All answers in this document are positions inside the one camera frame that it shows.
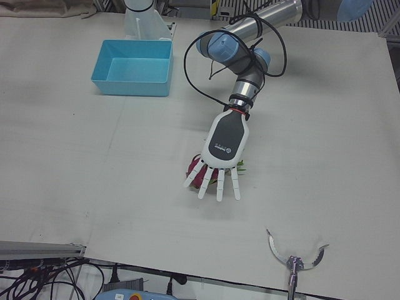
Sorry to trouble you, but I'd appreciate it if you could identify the grey ribbed device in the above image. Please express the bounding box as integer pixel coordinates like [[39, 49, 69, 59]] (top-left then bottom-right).
[[102, 277, 145, 292]]

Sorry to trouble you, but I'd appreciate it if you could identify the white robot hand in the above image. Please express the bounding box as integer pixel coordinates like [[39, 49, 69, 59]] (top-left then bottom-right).
[[182, 107, 251, 203]]

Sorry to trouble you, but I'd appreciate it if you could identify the white camera stand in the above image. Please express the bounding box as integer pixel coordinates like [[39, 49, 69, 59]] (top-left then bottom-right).
[[123, 0, 178, 41]]

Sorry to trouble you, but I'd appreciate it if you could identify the black power plug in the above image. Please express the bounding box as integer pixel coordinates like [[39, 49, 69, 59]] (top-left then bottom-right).
[[110, 264, 122, 284], [166, 272, 186, 295]]

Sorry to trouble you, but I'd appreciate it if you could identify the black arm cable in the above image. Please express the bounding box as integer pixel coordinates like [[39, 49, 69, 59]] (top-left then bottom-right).
[[182, 0, 288, 109]]

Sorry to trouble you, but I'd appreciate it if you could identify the robot teach pendant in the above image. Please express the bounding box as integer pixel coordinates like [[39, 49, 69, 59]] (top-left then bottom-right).
[[99, 286, 159, 300]]

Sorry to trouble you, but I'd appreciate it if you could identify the aluminium frame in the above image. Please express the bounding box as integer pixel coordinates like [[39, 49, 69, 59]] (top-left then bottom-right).
[[379, 9, 400, 40]]

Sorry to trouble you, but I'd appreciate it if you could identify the light blue plastic box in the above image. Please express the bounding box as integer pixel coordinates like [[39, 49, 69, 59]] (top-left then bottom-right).
[[90, 39, 174, 98]]

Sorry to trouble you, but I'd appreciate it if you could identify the beige cloth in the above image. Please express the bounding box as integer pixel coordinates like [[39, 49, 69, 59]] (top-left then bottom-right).
[[0, 0, 126, 19]]

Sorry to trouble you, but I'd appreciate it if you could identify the metal claw tool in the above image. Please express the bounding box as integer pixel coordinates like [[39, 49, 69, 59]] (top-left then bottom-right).
[[265, 229, 331, 300]]

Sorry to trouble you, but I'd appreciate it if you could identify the pink dragon fruit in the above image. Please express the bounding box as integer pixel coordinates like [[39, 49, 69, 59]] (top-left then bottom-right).
[[186, 152, 248, 191]]

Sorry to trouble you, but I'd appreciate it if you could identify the aluminium profile rail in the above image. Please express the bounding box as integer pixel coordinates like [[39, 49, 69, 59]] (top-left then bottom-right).
[[0, 239, 88, 259]]

